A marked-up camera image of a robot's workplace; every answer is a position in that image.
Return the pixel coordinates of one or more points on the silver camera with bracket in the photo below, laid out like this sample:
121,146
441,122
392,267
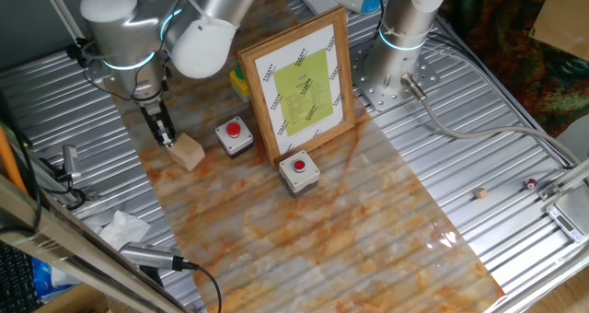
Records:
152,256

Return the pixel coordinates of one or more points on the brown cardboard sheet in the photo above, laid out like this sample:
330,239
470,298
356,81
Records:
566,18

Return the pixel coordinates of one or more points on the crumpled white tissue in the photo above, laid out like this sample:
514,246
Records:
122,228

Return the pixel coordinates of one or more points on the orange stick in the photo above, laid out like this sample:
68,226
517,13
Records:
9,161

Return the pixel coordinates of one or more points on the brown cardboard box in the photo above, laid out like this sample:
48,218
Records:
73,301

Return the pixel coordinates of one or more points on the silver camera on mount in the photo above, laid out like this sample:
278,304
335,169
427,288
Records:
70,158

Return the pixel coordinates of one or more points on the silver digital scale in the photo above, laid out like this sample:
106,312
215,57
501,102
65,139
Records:
575,207

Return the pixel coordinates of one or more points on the silver stand pole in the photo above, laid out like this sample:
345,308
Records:
57,2

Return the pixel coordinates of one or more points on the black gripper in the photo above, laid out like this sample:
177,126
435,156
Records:
155,117

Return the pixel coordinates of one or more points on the small wooden cube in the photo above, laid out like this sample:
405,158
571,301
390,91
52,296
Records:
481,193

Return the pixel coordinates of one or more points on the light wooden block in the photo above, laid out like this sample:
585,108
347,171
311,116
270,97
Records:
186,152

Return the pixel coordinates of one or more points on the red button grey box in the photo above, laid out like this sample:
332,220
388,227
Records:
234,135
299,175

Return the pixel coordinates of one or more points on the orange marble pattern mat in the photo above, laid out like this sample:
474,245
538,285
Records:
322,248

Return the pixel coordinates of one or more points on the aluminium rail bracket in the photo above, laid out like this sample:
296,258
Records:
550,191

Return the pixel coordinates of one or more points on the colourful patterned cloth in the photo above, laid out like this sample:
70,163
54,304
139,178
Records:
497,37

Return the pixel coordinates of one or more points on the blue tissue pack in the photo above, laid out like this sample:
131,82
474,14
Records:
41,278

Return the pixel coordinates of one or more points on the black keyboard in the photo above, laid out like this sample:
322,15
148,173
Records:
16,281

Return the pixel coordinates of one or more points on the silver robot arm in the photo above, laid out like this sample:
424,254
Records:
124,32

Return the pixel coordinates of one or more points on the small red knob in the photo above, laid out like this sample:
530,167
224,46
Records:
531,183

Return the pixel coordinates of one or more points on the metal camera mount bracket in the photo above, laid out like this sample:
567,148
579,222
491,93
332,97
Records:
55,184

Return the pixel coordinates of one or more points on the aluminium frame beam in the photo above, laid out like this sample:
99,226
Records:
69,248

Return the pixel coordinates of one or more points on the wooden picture frame stand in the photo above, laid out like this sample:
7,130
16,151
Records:
299,87

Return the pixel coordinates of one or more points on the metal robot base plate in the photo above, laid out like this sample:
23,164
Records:
368,92

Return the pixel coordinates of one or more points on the grey plastic cover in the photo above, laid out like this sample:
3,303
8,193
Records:
577,138

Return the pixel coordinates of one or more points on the green button yellow box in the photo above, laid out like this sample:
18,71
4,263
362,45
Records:
239,85

